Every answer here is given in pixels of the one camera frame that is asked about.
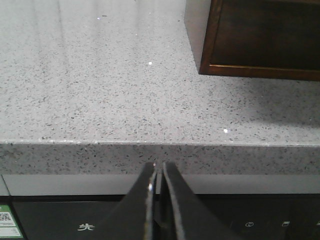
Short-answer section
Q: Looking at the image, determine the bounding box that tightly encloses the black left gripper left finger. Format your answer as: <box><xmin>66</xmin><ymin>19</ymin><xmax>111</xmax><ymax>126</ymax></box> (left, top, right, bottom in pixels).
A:
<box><xmin>89</xmin><ymin>162</ymin><xmax>157</xmax><ymax>240</ymax></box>

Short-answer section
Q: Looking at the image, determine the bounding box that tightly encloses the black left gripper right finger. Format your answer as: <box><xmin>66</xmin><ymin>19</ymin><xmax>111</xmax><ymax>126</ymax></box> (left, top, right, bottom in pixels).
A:
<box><xmin>161</xmin><ymin>162</ymin><xmax>241</xmax><ymax>240</ymax></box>

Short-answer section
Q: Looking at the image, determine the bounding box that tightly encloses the dark wooden drawer cabinet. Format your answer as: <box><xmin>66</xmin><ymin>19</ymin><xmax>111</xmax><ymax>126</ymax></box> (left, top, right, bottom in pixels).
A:
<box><xmin>199</xmin><ymin>0</ymin><xmax>320</xmax><ymax>81</ymax></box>

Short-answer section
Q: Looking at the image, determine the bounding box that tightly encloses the lower wooden drawer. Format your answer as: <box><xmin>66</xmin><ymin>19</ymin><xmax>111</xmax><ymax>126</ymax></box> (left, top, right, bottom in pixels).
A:
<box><xmin>210</xmin><ymin>0</ymin><xmax>320</xmax><ymax>71</ymax></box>

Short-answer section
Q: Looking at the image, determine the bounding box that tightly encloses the black appliance under counter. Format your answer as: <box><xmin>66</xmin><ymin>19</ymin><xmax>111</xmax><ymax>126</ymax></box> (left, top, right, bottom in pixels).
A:
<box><xmin>1</xmin><ymin>193</ymin><xmax>320</xmax><ymax>240</ymax></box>

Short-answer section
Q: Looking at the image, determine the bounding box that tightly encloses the green QR code sticker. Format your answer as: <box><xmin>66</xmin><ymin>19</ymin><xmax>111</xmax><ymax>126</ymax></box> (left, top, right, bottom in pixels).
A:
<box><xmin>0</xmin><ymin>204</ymin><xmax>24</xmax><ymax>240</ymax></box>

